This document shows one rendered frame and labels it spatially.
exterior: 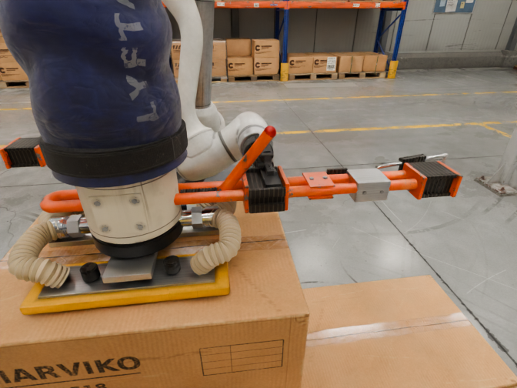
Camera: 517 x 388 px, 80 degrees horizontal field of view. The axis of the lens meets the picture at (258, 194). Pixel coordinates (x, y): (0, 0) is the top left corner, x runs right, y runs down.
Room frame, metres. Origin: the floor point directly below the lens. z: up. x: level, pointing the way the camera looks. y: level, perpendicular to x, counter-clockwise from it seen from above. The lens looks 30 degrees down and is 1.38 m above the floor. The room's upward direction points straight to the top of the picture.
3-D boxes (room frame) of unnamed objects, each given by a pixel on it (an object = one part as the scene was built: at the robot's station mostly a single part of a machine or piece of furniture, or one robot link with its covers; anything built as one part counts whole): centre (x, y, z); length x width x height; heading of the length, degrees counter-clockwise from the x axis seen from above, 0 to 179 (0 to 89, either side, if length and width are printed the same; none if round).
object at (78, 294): (0.41, 0.23, 0.98); 0.34 x 0.10 x 0.05; 98
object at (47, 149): (0.51, 0.24, 1.20); 0.23 x 0.23 x 0.04
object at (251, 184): (0.54, -0.01, 1.08); 0.10 x 0.08 x 0.06; 8
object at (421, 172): (0.58, -0.36, 1.08); 0.08 x 0.07 x 0.05; 98
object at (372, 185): (0.56, -0.22, 1.07); 0.07 x 0.07 x 0.04; 8
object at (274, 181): (0.54, -0.02, 1.10); 0.07 x 0.03 x 0.01; 8
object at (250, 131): (0.77, 0.01, 1.08); 0.09 x 0.06 x 0.09; 98
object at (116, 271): (0.50, 0.24, 1.02); 0.34 x 0.25 x 0.06; 98
